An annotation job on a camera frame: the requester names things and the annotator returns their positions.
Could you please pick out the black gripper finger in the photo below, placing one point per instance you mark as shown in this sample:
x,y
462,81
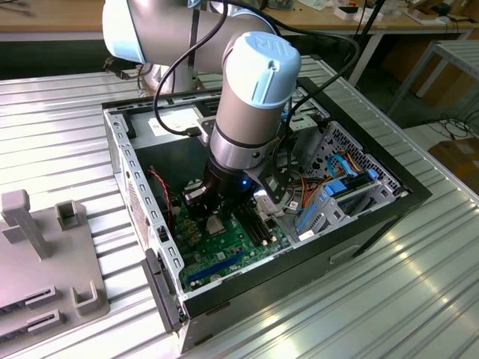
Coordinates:
x,y
194,200

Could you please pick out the silver CPU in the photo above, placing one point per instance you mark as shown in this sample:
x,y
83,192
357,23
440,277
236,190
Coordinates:
x,y
216,225

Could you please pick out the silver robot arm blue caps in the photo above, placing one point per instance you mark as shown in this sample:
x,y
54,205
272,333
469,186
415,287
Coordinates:
x,y
243,112

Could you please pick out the grey power supply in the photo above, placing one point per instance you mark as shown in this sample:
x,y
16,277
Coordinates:
x,y
168,164

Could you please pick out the black RAM slot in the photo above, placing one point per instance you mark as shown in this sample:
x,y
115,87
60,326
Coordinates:
x,y
253,230
249,230
262,230
258,230

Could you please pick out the blue expansion slot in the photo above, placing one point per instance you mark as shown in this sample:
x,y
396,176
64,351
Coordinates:
x,y
217,266

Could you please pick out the green motherboard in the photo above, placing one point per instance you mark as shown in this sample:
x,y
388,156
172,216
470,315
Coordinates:
x,y
235,258

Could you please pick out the silver coin battery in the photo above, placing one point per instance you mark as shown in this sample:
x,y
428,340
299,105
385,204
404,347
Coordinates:
x,y
214,278

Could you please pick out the grey metal disk bay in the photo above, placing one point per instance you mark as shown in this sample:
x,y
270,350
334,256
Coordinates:
x,y
307,121

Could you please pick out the blue disk carrier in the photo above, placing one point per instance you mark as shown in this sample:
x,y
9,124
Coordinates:
x,y
335,188

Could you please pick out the black open PC case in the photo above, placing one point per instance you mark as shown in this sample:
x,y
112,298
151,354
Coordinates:
x,y
299,276

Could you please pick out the grey perforated disk cage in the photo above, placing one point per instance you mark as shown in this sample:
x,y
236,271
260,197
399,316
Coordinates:
x,y
338,136

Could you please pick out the grey parts rack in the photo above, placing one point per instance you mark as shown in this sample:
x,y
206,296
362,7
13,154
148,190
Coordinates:
x,y
56,261

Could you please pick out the black tripod stand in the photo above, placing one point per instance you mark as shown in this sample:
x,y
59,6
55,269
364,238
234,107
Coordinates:
x,y
375,16

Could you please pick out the brown cardboard box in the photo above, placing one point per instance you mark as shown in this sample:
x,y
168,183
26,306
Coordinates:
x,y
458,161

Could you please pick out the long wooden desk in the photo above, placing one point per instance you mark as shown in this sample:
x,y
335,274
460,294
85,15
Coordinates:
x,y
393,22

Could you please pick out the flat cardboard tray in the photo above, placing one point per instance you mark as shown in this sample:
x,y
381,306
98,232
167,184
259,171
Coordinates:
x,y
423,18

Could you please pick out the blue plastic rail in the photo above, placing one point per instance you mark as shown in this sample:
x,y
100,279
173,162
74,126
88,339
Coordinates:
x,y
308,217

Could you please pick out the grey metal frame table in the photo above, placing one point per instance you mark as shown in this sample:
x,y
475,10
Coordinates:
x,y
462,50

